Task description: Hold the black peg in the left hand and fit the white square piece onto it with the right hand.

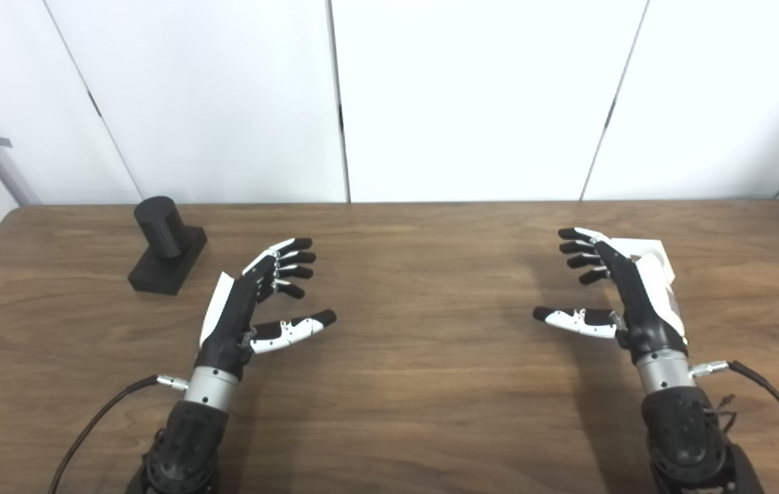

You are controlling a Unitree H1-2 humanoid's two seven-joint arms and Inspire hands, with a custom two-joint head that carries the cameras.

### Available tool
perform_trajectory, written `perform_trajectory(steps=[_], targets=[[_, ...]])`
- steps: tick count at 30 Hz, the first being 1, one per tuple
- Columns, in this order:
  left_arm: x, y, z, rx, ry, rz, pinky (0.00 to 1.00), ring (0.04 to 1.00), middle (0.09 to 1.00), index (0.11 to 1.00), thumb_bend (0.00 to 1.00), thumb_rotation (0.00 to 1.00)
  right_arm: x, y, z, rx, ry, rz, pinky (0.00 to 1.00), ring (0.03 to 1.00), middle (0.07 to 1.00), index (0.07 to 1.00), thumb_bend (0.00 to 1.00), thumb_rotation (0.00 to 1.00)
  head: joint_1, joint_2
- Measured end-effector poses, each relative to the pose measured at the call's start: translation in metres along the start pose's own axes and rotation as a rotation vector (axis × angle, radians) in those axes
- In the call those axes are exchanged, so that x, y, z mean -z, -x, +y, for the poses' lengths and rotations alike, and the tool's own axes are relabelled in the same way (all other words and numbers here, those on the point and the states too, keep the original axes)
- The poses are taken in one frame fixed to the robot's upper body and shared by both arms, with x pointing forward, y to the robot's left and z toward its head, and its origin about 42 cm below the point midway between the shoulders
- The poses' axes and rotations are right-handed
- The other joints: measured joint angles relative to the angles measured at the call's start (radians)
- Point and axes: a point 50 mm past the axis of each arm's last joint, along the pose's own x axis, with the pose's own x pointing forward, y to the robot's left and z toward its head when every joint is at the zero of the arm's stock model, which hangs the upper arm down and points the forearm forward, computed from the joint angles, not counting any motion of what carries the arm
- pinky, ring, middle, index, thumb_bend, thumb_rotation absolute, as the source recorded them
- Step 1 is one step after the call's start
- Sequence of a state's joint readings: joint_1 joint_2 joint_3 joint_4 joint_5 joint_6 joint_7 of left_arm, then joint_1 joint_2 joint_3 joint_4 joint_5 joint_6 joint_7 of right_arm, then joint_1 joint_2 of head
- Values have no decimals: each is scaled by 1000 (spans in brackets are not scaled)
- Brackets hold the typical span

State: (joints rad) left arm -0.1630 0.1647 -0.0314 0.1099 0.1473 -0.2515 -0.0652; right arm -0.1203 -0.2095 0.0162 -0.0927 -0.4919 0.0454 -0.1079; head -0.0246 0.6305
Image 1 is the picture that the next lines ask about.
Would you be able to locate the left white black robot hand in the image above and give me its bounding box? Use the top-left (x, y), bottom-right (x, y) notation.
top-left (197, 237), bottom-right (337, 378)

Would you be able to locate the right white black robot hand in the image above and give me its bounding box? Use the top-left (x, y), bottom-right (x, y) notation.
top-left (533, 227), bottom-right (690, 364)

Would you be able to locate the white square piece with hole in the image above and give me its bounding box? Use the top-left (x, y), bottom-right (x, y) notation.
top-left (610, 237), bottom-right (677, 286)

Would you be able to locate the black peg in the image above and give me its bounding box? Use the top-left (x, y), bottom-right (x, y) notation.
top-left (128, 196), bottom-right (208, 296)

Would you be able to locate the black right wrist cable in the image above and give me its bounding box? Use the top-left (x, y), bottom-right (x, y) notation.
top-left (690, 360), bottom-right (779, 481)

